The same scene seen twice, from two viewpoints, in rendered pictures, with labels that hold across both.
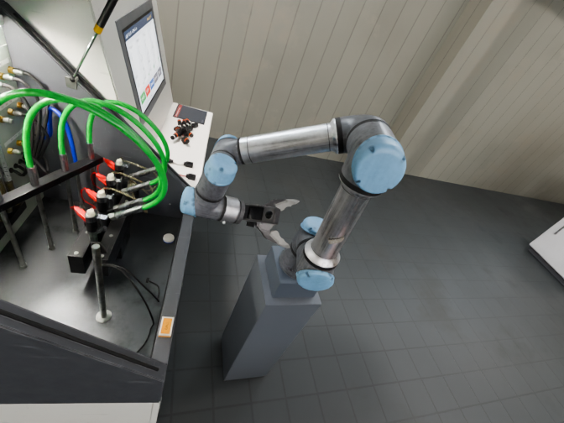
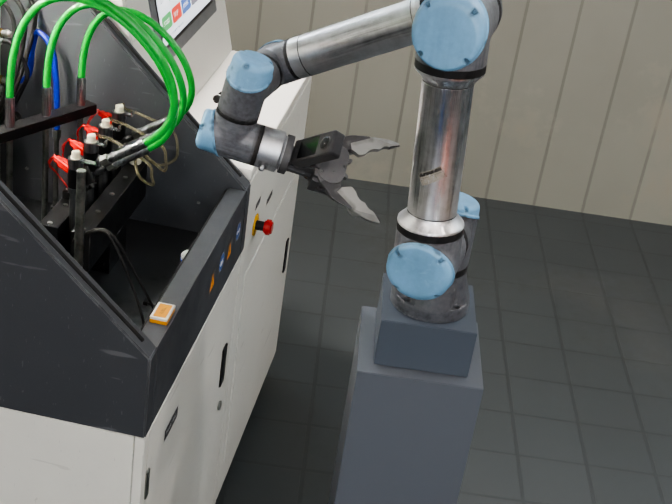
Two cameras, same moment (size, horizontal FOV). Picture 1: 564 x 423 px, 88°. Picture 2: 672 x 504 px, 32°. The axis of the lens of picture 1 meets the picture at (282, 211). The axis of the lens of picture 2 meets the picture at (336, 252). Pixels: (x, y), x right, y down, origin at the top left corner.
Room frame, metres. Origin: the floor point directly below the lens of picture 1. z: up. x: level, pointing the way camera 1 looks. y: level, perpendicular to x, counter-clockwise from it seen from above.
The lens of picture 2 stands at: (-1.02, -0.85, 2.04)
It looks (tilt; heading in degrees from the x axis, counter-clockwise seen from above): 29 degrees down; 27
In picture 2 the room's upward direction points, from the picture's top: 9 degrees clockwise
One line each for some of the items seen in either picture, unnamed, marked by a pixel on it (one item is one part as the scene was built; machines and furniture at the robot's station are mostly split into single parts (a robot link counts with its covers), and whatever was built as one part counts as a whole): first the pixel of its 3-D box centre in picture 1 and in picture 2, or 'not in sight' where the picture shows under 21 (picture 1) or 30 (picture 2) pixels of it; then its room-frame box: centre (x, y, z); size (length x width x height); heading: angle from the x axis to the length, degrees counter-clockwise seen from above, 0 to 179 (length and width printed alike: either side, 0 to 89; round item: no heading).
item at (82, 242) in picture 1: (109, 231); (94, 224); (0.58, 0.50, 0.91); 0.34 x 0.10 x 0.15; 21
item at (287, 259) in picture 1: (301, 256); (433, 279); (0.80, -0.14, 0.95); 0.15 x 0.15 x 0.10
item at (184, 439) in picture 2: not in sight; (185, 471); (0.56, 0.22, 0.44); 0.65 x 0.02 x 0.68; 21
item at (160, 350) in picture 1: (176, 275); (193, 293); (0.56, 0.23, 0.87); 0.62 x 0.04 x 0.16; 21
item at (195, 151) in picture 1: (183, 140); (240, 108); (1.18, 0.57, 0.96); 0.70 x 0.22 x 0.03; 21
